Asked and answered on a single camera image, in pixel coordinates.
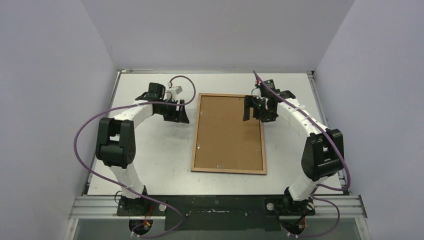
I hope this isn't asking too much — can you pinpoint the brown backing board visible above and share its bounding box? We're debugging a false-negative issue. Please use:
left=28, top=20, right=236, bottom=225
left=194, top=95, right=264, bottom=172

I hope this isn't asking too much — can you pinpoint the wooden picture frame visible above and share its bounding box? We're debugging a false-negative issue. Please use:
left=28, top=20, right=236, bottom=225
left=190, top=92, right=268, bottom=176

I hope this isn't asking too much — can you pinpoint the aluminium front rail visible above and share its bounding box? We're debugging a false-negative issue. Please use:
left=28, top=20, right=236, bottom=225
left=69, top=195, right=367, bottom=220

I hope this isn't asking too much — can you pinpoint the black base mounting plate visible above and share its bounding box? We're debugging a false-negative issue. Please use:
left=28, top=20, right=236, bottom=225
left=116, top=195, right=316, bottom=232

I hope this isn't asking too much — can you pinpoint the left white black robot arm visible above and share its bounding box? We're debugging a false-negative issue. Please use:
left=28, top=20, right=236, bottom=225
left=95, top=82, right=190, bottom=216

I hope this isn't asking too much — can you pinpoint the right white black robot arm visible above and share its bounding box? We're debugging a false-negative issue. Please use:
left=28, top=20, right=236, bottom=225
left=243, top=79, right=344, bottom=216

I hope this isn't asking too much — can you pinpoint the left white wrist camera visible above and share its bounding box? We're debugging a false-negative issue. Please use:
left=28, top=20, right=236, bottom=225
left=165, top=86, right=183, bottom=101

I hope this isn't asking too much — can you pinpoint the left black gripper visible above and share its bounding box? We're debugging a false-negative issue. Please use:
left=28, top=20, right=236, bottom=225
left=156, top=99, right=189, bottom=124

